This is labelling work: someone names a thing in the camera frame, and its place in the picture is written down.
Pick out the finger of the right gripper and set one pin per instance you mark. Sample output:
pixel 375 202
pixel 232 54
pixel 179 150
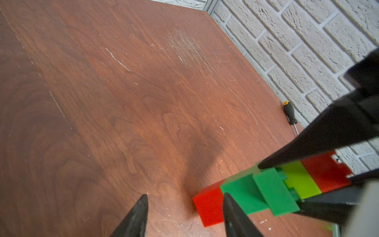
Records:
pixel 338 205
pixel 351 119

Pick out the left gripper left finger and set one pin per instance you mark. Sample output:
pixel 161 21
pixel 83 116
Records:
pixel 135 222

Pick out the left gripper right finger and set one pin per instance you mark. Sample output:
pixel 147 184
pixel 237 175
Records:
pixel 237 223

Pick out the small red lego brick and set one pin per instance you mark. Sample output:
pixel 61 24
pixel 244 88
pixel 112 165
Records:
pixel 209 204

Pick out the red 2x4 lego brick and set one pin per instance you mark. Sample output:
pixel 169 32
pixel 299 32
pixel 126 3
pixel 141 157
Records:
pixel 327 172

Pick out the small dark green lego brick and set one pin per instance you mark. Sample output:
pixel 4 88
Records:
pixel 245 191

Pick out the green 2x4 lego brick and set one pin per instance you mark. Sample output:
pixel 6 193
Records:
pixel 275 193

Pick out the lime lego brick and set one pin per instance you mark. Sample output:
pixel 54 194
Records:
pixel 300 180

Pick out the black handled screwdriver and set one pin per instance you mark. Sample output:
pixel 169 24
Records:
pixel 290 113

